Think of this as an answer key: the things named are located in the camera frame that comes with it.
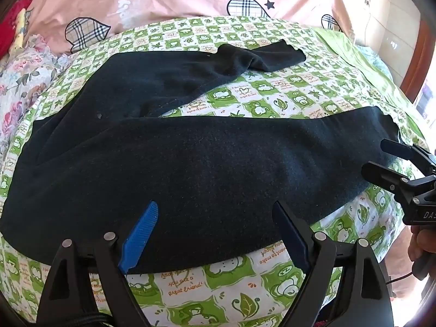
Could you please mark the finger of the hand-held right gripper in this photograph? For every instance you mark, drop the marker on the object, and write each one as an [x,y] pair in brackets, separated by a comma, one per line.
[381,173]
[397,149]

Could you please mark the red cloth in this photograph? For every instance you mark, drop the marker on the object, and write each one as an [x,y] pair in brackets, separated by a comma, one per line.
[10,24]

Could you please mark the plain green cloth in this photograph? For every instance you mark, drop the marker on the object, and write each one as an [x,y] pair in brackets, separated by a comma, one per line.
[354,54]

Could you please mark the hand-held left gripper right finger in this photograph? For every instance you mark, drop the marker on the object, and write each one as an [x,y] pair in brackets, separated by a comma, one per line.
[289,236]

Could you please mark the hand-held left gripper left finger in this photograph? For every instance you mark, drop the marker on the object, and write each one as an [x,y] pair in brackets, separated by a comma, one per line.
[139,235]

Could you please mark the floral pillow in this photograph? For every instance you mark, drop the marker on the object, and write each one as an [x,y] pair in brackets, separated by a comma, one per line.
[24,85]

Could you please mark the black pants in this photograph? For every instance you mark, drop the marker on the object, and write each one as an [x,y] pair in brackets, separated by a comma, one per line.
[204,163]

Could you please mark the green checkered bed sheet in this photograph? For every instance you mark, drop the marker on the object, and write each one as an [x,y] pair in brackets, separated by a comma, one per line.
[272,92]

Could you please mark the light blue cloth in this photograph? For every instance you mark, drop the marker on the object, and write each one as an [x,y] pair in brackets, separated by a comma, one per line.
[374,58]

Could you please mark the person's right hand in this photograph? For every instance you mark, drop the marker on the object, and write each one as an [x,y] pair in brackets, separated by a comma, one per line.
[417,243]

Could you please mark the wooden frame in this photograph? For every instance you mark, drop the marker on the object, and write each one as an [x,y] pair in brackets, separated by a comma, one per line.
[420,61]

